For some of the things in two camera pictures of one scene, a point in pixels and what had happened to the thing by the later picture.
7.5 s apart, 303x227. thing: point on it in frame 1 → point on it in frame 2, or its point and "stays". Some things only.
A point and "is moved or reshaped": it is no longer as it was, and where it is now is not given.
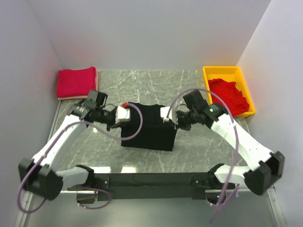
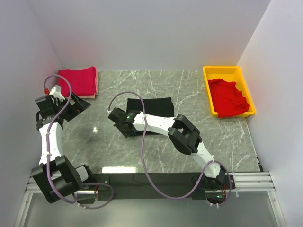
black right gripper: (180, 125) → (128, 134)
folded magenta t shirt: (77, 82) stays
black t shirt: (155, 134) is moved or reshaped
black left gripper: (109, 126) → (76, 108)
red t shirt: (236, 102) stays
